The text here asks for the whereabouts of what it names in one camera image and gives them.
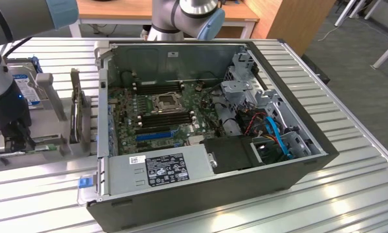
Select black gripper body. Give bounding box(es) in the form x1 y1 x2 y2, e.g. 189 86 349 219
0 96 33 133

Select black RAM slot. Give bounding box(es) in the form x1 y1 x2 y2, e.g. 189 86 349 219
136 87 184 92
136 84 184 89
137 115 193 120
138 118 194 124
137 111 192 117
138 121 196 128
134 82 182 86

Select hard disk blue white label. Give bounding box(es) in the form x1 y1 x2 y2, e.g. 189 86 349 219
3 57 45 109

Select grey parts rack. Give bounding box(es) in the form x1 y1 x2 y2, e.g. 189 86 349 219
0 72 101 171

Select graphics card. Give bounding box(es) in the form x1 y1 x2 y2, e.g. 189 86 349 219
67 67 86 144

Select blue case latch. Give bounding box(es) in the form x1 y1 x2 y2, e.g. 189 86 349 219
77 178 94 189

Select green motherboard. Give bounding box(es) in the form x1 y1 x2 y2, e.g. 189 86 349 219
108 81 228 156

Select grey power supply with label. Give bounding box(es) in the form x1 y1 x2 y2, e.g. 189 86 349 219
97 145 214 196

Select short black expansion slot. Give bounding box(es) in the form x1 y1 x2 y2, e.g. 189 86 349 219
136 140 160 148

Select long black expansion slot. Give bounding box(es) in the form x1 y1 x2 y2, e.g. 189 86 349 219
136 125 170 136

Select long blue expansion slot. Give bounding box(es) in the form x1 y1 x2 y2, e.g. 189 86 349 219
134 132 182 143

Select black plastic fan shroud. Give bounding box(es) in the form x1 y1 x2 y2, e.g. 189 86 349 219
202 135 262 174

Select black open PC case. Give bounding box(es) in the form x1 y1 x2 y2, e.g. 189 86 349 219
77 40 340 233

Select grey metal disk bay cage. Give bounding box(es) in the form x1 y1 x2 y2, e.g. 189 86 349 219
218 51 322 156

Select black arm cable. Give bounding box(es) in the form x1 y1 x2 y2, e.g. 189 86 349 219
0 36 34 59

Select CPU socket metal frame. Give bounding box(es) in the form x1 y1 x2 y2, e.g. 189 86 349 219
149 93 186 115

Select wooden desk white frame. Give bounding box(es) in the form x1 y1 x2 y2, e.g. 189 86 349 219
67 0 261 39

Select red and black wires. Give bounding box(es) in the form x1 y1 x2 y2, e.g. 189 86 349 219
241 112 269 134

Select blue flat data wire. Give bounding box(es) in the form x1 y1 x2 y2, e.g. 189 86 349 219
265 116 293 161

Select white floor cable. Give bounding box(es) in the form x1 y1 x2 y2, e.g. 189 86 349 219
316 17 341 42

